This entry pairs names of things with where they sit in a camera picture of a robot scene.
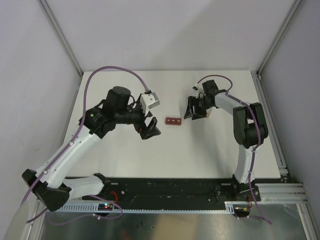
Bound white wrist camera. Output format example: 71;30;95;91
192;83;204;98
139;92;160;113

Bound right aluminium frame post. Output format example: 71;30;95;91
256;0;306;77

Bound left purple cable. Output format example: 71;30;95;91
21;66;151;225

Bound clear pill bottle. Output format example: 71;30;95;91
206;109;212;118

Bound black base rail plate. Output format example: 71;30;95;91
98;177;261;212

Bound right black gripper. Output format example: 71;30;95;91
184;96;214;120

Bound grey slotted cable duct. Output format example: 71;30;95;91
59;201;258;215

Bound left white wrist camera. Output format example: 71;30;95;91
139;92;160;113

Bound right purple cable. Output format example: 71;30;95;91
196;74;272;225

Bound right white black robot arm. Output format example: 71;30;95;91
183;79;269;201

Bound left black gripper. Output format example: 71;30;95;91
115;99;160;139

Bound aluminium frame post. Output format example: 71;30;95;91
256;0;306;77
37;0;84;77

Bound red weekly pill organizer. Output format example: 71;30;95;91
165;117;182;126

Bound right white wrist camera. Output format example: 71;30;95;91
192;83;204;98

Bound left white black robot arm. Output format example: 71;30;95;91
22;86;161;212

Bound purple cable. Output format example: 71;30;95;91
196;74;272;225
21;66;151;225

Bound shiny metal front plate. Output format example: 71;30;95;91
39;204;307;240

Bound left aluminium frame post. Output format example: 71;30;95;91
37;0;84;77

